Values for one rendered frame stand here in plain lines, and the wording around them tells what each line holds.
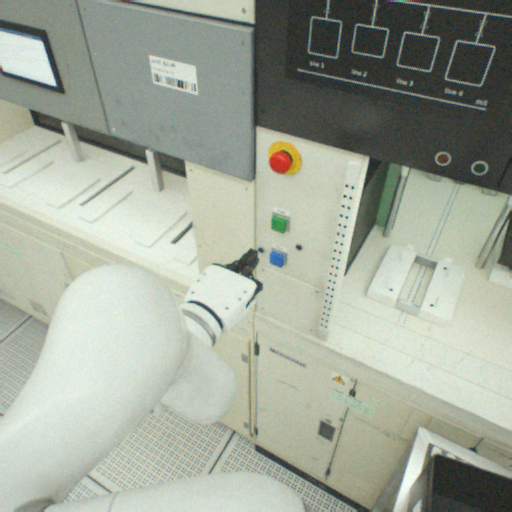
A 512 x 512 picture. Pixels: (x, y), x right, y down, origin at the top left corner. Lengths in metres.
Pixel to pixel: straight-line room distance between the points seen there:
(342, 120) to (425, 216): 0.86
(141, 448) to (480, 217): 1.51
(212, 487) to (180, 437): 1.71
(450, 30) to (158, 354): 0.52
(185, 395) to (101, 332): 0.29
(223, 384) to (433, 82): 0.48
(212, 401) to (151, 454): 1.38
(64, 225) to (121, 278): 1.26
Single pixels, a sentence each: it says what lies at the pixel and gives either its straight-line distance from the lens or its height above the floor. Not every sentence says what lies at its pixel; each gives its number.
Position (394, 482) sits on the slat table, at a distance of 1.43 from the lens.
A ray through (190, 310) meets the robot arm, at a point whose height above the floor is 1.24.
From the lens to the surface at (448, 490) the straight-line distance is 1.10.
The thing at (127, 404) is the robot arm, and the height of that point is 1.54.
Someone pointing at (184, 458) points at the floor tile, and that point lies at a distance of 1.92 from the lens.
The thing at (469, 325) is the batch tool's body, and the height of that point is 0.87.
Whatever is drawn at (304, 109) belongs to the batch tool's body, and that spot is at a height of 1.45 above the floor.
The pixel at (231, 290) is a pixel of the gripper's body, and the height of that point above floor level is 1.22.
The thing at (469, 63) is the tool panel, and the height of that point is 1.56.
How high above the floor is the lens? 1.78
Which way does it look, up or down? 44 degrees down
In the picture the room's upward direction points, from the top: straight up
